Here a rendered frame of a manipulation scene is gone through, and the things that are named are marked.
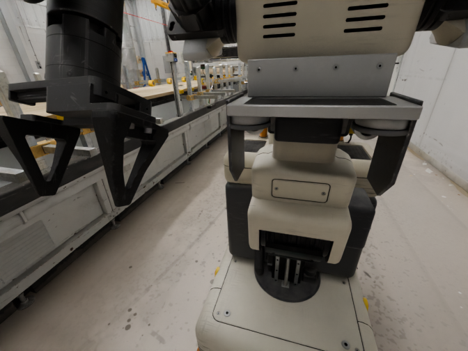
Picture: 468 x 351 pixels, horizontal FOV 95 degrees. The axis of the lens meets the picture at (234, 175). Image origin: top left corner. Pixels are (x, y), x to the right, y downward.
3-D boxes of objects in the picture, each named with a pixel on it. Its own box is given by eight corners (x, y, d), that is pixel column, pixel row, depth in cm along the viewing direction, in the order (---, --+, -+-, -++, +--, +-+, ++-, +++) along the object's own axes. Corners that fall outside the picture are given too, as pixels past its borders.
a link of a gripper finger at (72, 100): (109, 216, 15) (114, 80, 15) (40, 205, 17) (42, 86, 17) (168, 203, 21) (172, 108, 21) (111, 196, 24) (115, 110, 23)
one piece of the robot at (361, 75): (242, 160, 53) (241, 60, 43) (368, 170, 46) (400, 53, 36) (222, 193, 39) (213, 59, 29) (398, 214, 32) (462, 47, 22)
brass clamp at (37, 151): (61, 150, 99) (56, 139, 97) (29, 161, 87) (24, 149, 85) (51, 149, 100) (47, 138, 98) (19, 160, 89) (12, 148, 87)
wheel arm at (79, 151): (98, 156, 89) (95, 146, 88) (92, 159, 87) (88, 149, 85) (24, 149, 101) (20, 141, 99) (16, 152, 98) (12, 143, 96)
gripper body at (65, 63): (93, 100, 15) (97, -6, 15) (4, 105, 18) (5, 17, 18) (153, 121, 22) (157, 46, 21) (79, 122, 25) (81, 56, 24)
